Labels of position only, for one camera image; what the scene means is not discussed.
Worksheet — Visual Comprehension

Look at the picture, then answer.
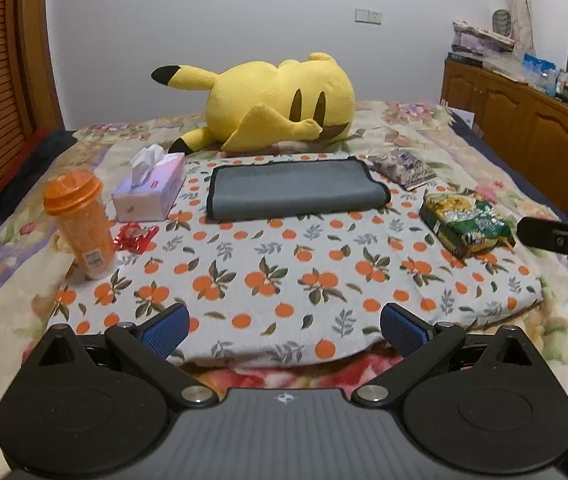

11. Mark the orange print white cloth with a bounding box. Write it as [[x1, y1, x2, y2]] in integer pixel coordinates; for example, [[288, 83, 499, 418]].
[[52, 162, 542, 367]]

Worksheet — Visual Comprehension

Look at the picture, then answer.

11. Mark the beige curtain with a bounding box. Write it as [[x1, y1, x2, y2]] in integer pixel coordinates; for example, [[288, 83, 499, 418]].
[[508, 0, 536, 56]]

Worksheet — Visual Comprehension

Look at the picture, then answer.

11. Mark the blue white box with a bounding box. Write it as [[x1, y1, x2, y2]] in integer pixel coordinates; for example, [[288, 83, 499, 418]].
[[522, 53, 556, 87]]

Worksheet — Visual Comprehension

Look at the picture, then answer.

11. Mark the floral bed blanket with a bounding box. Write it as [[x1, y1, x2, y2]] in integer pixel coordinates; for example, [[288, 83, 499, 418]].
[[0, 98, 568, 480]]

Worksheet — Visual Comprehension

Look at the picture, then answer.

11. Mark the purple and grey microfibre towel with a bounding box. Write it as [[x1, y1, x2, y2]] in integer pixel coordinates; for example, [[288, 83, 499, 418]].
[[206, 157, 390, 222]]

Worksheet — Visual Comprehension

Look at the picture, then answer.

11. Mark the green yellow snack bag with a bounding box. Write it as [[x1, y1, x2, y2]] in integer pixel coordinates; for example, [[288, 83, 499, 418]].
[[420, 190, 515, 259]]

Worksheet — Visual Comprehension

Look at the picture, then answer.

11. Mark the yellow Pikachu plush toy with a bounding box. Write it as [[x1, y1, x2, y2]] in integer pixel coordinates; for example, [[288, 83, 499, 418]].
[[152, 52, 356, 155]]

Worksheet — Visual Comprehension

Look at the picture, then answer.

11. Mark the stack of folded papers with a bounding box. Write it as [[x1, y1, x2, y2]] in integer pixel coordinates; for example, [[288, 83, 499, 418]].
[[451, 21, 515, 56]]

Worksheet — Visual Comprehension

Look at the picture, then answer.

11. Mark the purple snack packet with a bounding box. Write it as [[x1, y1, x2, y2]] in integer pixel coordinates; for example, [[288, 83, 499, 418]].
[[366, 148, 436, 192]]

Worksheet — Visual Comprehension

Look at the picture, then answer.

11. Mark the pastel tissue box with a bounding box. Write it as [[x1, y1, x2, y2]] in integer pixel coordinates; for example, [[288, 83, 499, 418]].
[[112, 144, 186, 223]]

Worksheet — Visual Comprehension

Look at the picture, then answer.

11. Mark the red candy wrapper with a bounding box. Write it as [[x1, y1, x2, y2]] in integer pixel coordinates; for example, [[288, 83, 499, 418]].
[[114, 222, 159, 255]]

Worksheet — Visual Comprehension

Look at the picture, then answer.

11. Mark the white wall socket plate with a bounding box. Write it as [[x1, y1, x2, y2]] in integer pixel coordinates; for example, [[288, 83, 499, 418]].
[[354, 8, 383, 25]]

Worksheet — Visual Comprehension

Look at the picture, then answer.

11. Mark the orange plastic bottle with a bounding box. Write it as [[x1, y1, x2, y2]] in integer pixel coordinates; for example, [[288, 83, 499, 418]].
[[43, 168, 116, 280]]

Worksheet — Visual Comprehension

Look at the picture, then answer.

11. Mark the green hand fan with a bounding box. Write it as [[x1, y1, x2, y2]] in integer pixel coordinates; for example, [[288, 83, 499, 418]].
[[491, 9, 512, 37]]

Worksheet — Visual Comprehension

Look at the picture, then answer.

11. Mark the wooden sideboard cabinet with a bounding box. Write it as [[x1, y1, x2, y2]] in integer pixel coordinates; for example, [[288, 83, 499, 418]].
[[441, 58, 568, 211]]

